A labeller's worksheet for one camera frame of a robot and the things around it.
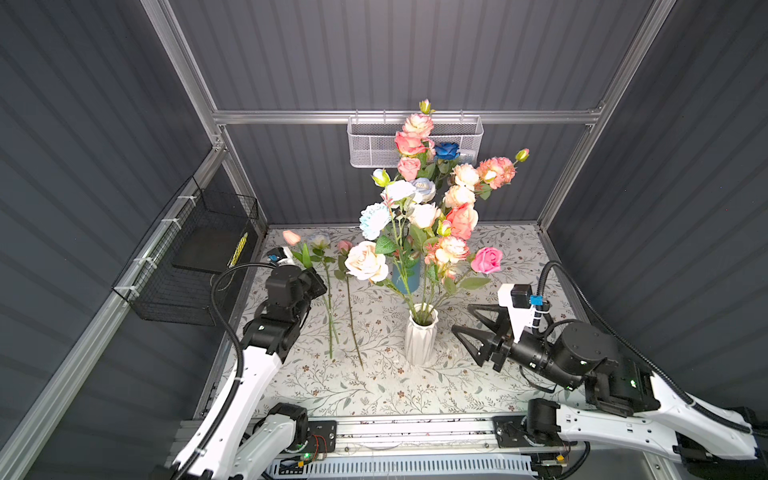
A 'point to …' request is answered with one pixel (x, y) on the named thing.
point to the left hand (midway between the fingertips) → (315, 269)
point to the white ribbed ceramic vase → (421, 334)
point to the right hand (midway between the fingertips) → (464, 323)
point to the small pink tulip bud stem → (293, 238)
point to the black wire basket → (172, 282)
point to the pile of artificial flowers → (321, 252)
